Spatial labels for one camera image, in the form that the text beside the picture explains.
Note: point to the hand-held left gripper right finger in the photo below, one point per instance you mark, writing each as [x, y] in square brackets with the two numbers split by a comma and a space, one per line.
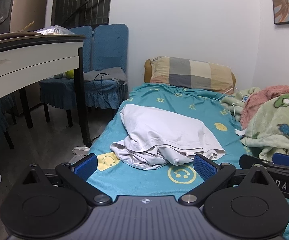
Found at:
[205, 167]

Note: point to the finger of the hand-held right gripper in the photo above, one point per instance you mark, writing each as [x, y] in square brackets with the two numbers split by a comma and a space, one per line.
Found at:
[285, 160]
[249, 160]

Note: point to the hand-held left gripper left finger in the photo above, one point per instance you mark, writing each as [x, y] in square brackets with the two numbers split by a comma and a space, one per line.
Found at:
[85, 166]

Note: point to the white t-shirt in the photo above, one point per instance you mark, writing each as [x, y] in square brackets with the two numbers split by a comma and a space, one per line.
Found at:
[164, 132]

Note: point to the white power strip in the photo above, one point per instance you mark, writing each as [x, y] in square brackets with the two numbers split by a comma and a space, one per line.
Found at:
[80, 150]

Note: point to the green cartoon fleece blanket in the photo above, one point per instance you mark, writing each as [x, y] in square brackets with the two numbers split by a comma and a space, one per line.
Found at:
[269, 125]

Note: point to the pink fluffy blanket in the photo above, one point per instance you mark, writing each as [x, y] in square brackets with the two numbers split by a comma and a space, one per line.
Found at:
[257, 100]

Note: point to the teal smiley print bed sheet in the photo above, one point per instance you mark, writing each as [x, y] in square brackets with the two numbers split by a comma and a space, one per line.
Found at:
[177, 100]

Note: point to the grey cloth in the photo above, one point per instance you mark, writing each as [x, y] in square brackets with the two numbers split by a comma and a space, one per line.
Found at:
[94, 76]

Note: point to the yellow green ball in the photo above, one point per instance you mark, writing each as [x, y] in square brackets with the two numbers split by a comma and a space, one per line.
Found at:
[70, 74]

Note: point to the checked pillow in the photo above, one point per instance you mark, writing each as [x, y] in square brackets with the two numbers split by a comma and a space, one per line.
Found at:
[192, 73]

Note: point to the brown cushion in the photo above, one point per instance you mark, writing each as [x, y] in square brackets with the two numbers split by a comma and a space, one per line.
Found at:
[147, 72]

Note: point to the white table with black legs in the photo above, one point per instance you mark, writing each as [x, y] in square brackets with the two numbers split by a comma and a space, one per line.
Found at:
[22, 55]

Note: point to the clear plastic bag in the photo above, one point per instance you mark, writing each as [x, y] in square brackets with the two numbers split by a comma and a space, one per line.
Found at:
[54, 30]

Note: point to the wooden chopstick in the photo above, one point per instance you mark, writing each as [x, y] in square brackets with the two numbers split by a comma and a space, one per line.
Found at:
[27, 26]

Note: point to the dark barred window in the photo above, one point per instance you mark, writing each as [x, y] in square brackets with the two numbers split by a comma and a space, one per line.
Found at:
[84, 2]

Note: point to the brown refrigerator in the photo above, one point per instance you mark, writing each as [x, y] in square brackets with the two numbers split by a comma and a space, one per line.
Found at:
[29, 5]

